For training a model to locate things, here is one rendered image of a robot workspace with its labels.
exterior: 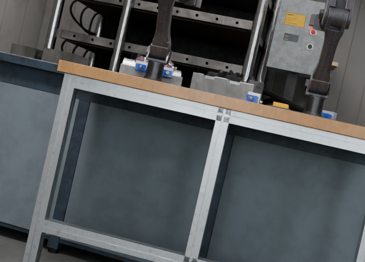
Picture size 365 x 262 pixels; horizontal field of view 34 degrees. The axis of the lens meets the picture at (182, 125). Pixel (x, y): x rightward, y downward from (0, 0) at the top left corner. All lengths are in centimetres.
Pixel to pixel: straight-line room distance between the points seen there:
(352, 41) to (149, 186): 349
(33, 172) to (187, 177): 69
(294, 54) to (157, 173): 120
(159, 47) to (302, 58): 127
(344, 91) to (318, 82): 339
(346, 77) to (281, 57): 231
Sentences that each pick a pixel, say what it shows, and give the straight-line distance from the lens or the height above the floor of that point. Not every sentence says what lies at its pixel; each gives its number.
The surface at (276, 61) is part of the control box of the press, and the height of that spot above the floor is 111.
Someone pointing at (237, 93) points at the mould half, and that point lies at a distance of 245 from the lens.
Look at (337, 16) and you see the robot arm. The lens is 211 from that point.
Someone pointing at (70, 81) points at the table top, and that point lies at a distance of 213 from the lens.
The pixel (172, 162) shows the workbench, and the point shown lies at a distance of 247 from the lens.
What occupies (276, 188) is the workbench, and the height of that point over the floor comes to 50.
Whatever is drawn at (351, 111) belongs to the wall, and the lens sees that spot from 558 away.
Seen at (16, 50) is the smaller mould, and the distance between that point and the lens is 298.
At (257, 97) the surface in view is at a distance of 234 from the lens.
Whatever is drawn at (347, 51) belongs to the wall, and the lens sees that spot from 562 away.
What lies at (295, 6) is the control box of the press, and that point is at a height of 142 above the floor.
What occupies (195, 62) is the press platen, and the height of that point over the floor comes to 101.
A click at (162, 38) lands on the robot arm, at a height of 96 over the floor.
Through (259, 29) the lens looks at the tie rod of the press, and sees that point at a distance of 324.
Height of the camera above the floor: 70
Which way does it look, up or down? 1 degrees down
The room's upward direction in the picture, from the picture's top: 13 degrees clockwise
